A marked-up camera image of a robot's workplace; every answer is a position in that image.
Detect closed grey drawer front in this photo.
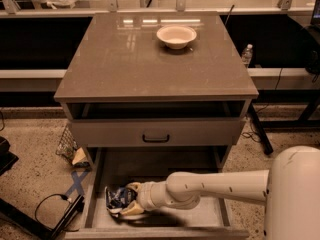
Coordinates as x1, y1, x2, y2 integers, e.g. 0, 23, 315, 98
69, 119, 244, 147

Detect clear water bottle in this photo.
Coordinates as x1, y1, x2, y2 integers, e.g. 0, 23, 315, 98
241, 44, 253, 68

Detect black object far left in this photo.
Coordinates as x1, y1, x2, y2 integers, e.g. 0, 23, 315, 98
0, 137, 19, 175

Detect grey drawer cabinet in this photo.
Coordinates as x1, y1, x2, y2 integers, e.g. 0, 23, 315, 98
55, 12, 258, 166

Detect open grey lower drawer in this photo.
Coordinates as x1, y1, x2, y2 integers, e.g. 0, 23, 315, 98
65, 147, 248, 240

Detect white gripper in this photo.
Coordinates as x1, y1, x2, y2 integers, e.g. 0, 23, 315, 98
120, 181, 173, 216

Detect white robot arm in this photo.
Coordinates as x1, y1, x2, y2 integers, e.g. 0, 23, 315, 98
122, 146, 320, 240

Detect black drawer handle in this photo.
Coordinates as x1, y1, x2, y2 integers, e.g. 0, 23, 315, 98
142, 134, 170, 143

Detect white paper bowl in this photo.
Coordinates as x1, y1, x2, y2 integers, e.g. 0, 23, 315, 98
156, 25, 197, 49

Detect blue chip bag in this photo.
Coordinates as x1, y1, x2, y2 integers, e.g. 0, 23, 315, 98
105, 187, 137, 216

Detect black floor stand left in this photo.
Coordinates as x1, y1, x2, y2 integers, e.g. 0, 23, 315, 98
0, 195, 84, 240

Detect black table leg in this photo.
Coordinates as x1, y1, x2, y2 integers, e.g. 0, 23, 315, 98
248, 104, 273, 155

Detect black cable on floor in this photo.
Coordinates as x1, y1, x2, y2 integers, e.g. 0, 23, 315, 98
34, 193, 80, 233

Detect wire mesh basket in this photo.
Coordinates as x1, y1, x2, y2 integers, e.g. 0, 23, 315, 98
56, 126, 78, 164

